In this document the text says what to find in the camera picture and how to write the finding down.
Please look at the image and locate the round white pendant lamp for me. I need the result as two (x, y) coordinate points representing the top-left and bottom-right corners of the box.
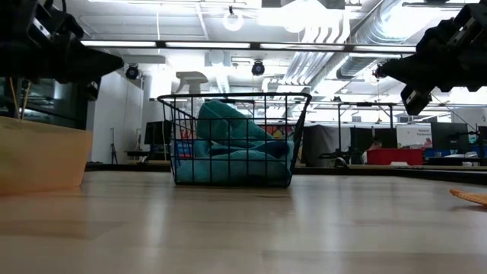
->
(222, 5), (245, 33)

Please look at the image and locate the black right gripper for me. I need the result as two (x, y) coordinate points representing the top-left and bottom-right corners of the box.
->
(380, 2), (487, 116)

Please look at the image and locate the black overhead light bar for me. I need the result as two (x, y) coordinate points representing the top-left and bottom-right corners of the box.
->
(79, 40), (418, 53)

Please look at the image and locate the orange microfiber towel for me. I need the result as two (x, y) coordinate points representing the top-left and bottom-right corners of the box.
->
(449, 188), (487, 208)

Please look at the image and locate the thin black tripod stand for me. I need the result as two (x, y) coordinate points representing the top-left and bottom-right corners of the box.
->
(109, 126), (119, 165)

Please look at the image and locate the silver ventilation duct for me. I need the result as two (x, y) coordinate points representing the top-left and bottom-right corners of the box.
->
(336, 0), (431, 79)

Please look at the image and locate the black metal stand frame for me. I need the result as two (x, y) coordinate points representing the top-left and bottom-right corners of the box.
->
(332, 100), (399, 150)

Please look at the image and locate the clear glass cleaner spray bottle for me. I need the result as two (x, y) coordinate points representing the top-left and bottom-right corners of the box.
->
(173, 71), (210, 158)

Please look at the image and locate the teal microfiber towel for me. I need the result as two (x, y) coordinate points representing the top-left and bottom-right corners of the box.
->
(196, 99), (275, 142)
(173, 138), (294, 184)

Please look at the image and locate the black wire basket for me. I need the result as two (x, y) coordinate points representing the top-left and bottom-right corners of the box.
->
(157, 91), (313, 188)

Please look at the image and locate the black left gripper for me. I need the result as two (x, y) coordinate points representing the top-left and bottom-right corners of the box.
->
(0, 0), (125, 101)

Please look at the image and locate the black computer monitor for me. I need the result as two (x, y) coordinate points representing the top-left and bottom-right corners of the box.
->
(431, 122), (469, 151)
(372, 127), (398, 150)
(143, 119), (173, 146)

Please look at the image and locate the white printed sign board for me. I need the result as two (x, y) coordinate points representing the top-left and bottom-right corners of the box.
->
(396, 124), (433, 148)

